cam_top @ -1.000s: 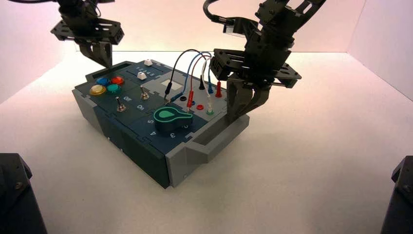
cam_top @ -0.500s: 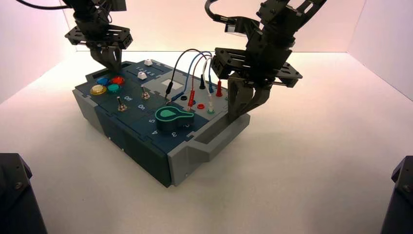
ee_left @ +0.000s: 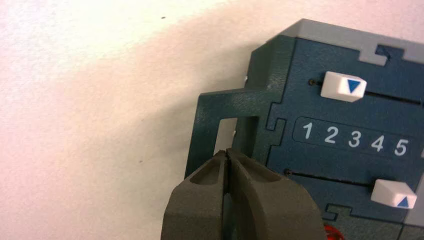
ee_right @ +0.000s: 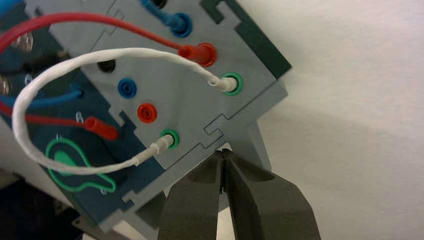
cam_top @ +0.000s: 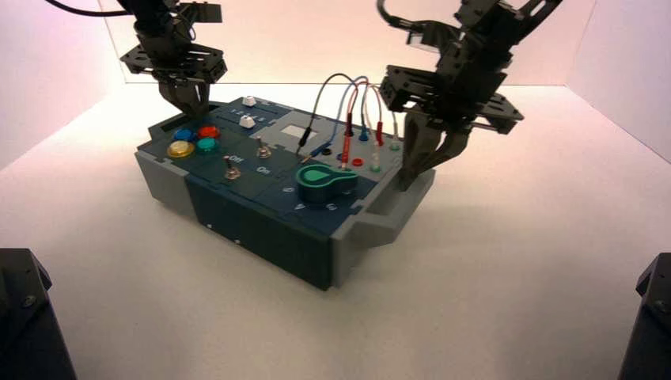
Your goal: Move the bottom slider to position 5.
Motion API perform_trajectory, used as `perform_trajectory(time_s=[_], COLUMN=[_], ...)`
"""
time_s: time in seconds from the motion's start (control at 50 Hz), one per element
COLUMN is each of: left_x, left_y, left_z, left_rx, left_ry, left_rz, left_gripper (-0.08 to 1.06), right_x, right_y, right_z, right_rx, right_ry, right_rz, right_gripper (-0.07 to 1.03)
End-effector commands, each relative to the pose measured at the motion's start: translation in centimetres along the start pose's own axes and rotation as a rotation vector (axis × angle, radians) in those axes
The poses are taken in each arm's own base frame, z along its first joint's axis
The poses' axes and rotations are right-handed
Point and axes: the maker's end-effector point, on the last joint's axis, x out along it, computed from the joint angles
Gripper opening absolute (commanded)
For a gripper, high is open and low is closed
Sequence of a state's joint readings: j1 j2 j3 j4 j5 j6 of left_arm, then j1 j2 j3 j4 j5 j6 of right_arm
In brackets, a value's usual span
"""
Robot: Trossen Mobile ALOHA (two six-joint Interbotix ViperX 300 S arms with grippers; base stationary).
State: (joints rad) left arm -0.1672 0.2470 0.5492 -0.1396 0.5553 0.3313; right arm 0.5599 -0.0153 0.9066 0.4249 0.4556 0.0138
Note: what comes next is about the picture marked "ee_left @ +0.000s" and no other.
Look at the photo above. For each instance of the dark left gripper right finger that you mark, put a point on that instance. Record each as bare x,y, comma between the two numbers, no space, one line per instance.
275,212

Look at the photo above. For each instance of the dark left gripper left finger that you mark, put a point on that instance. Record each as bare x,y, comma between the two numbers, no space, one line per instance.
195,212

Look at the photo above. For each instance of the white slider knob up triangle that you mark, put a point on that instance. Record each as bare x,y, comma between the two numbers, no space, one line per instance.
391,193

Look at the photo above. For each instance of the white slider knob down triangle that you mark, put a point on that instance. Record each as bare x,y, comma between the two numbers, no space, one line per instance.
338,86

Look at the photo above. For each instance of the red round push button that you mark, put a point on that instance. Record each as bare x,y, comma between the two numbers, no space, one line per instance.
333,234

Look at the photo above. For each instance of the blue grey control box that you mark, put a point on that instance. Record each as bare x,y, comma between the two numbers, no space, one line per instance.
331,155

